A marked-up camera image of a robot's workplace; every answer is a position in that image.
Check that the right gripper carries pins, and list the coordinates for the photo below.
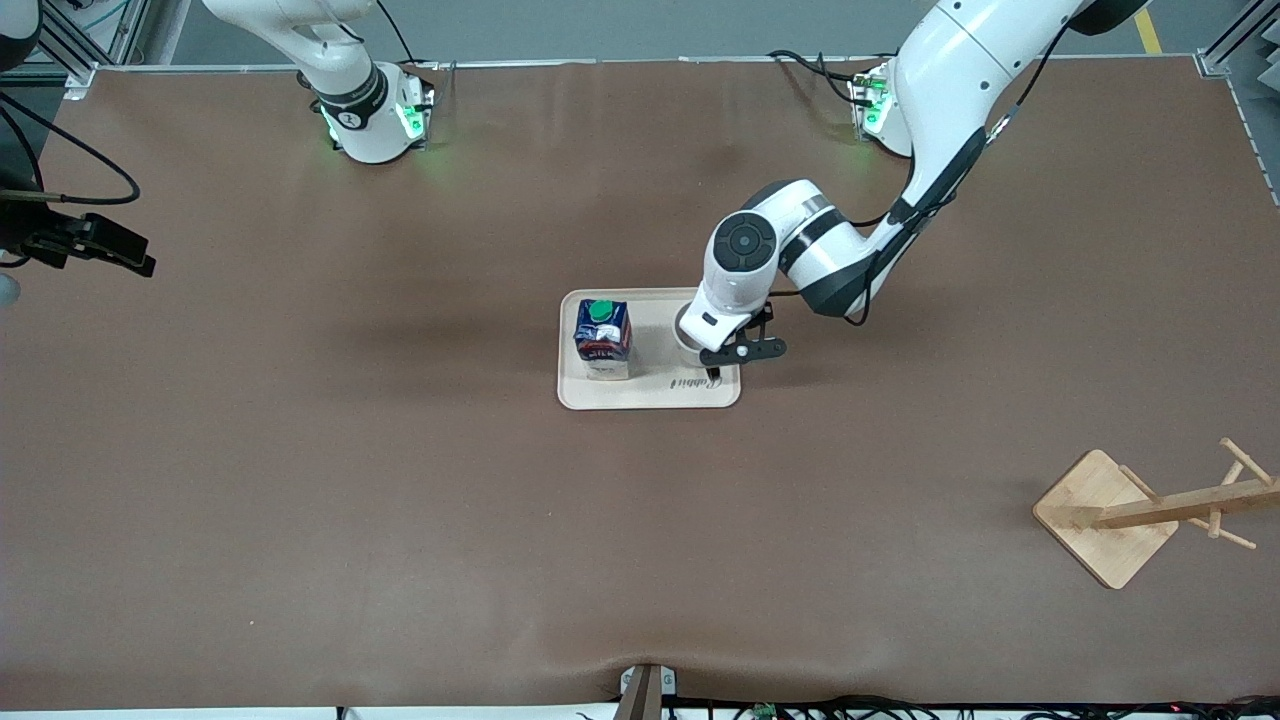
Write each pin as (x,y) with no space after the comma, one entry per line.
(22,236)

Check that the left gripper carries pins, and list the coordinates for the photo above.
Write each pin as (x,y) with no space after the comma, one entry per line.
(713,372)

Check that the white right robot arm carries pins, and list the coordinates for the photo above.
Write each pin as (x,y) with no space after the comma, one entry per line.
(365,120)

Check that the wooden cup rack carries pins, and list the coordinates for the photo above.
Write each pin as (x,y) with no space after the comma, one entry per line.
(1100,520)

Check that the cream plastic tray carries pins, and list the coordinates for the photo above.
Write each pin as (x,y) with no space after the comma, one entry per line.
(650,390)

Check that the brown table mat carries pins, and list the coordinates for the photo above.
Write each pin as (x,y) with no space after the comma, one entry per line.
(300,500)

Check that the aluminium frame post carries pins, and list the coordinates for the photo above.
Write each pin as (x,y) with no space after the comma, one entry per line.
(80,40)
(1235,45)

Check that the metal table edge bracket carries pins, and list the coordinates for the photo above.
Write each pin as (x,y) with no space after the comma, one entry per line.
(645,690)

